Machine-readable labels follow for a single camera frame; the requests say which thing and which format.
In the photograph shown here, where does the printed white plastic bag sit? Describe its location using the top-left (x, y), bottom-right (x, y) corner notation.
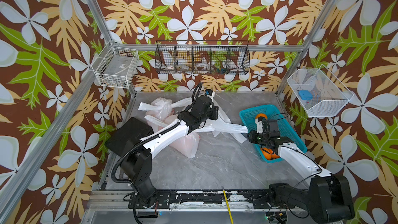
top-left (138, 97), bottom-right (192, 132)

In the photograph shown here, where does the yellow stick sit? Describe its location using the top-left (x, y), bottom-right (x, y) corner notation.
top-left (222, 186), bottom-right (234, 224)

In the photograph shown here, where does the white wire basket right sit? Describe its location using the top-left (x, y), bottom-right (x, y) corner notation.
top-left (287, 65), bottom-right (354, 118)

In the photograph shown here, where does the orange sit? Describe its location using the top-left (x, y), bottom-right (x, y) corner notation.
top-left (256, 114), bottom-right (268, 121)
top-left (271, 153), bottom-right (280, 159)
top-left (261, 148), bottom-right (274, 160)

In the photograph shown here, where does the black box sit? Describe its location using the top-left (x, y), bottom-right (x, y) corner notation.
top-left (105, 117), bottom-right (154, 164)

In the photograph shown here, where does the teal plastic basket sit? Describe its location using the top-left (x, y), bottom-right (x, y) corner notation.
top-left (239, 104), bottom-right (307, 153)

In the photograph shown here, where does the white wire basket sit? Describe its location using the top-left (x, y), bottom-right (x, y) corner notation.
top-left (287, 65), bottom-right (354, 118)
top-left (92, 41), bottom-right (140, 89)

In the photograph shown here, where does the blue object in basket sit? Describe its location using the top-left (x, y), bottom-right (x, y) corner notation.
top-left (298, 90), bottom-right (313, 102)

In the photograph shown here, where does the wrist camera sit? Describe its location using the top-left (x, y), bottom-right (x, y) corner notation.
top-left (204, 89), bottom-right (215, 101)
top-left (255, 117), bottom-right (264, 134)

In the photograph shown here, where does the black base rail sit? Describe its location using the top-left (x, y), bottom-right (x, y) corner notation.
top-left (123, 189), bottom-right (286, 210)

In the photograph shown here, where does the black wire basket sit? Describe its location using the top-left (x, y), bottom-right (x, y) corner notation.
top-left (154, 39), bottom-right (250, 75)

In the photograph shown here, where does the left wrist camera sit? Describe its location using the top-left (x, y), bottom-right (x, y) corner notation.
top-left (204, 89), bottom-right (215, 101)

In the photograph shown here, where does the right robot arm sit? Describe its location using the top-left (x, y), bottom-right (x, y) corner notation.
top-left (248, 115), bottom-right (355, 224)

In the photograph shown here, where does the white wire basket left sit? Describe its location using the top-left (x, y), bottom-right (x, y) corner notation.
top-left (92, 41), bottom-right (140, 89)

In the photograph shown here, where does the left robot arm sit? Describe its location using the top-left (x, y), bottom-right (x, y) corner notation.
top-left (106, 83), bottom-right (219, 208)

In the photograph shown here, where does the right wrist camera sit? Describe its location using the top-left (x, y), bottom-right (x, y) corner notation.
top-left (255, 117), bottom-right (264, 134)

